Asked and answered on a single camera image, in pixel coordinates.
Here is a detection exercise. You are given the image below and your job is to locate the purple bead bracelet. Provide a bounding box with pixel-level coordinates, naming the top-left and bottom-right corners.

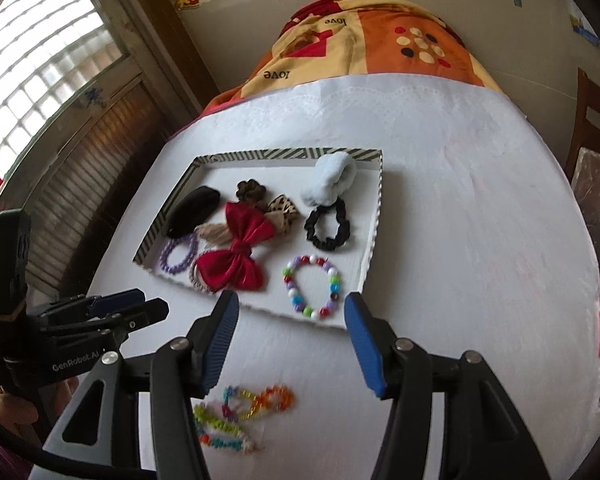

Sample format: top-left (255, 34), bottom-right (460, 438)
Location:
top-left (158, 231), bottom-right (200, 276)

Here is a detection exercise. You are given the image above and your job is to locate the multicolour round bead bracelet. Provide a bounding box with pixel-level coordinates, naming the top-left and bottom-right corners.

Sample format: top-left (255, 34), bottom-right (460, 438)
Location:
top-left (281, 252), bottom-right (342, 320)

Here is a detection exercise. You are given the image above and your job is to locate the red bow hair clip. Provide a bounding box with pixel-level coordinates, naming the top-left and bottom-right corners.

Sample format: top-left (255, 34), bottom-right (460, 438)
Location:
top-left (194, 200), bottom-right (278, 292)

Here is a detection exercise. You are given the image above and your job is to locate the black oval hair clip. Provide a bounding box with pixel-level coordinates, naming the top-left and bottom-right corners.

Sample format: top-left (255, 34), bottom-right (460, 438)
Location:
top-left (166, 185), bottom-right (221, 240)

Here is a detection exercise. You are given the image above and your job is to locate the brown leopard bow scrunchie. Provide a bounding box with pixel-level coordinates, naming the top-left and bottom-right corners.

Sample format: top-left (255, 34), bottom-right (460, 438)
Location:
top-left (195, 179), bottom-right (300, 246)

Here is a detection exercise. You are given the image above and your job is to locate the fluffy light blue scrunchie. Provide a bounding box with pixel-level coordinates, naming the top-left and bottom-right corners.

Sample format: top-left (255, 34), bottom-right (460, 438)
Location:
top-left (300, 152), bottom-right (358, 207)

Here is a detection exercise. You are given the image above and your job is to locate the person's hand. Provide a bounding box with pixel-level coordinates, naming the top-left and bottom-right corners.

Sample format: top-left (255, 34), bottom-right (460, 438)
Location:
top-left (0, 387), bottom-right (40, 444)

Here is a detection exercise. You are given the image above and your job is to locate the black scrunchie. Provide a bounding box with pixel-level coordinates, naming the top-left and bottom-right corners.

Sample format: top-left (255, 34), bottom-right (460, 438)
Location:
top-left (303, 197), bottom-right (351, 252)

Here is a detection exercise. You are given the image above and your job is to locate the striped shallow cardboard tray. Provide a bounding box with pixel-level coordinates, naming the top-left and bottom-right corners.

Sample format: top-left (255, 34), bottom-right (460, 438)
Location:
top-left (134, 148), bottom-right (382, 328)

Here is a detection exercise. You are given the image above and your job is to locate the brown louvered wooden door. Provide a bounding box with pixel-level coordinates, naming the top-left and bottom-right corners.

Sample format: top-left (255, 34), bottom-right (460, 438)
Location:
top-left (24, 81), bottom-right (173, 298)

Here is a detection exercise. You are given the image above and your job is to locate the white table cloth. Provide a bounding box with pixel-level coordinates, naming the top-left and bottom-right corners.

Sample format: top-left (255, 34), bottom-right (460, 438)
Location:
top-left (88, 75), bottom-right (600, 479)

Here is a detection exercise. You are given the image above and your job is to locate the window with glass blocks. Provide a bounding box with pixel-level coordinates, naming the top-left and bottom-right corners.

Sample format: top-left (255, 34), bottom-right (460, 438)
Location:
top-left (0, 0), bottom-right (122, 178)

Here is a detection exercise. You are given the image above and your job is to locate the wooden chair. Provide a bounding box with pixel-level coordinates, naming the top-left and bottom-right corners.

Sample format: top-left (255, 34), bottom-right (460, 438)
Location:
top-left (565, 68), bottom-right (600, 224)

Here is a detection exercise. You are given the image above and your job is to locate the orange patterned blanket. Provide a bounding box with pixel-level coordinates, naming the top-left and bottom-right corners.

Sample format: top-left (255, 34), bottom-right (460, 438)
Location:
top-left (201, 0), bottom-right (501, 116)

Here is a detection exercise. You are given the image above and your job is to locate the green flower bead bracelet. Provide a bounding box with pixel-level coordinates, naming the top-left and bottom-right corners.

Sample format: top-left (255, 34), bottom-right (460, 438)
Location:
top-left (191, 403), bottom-right (259, 455)

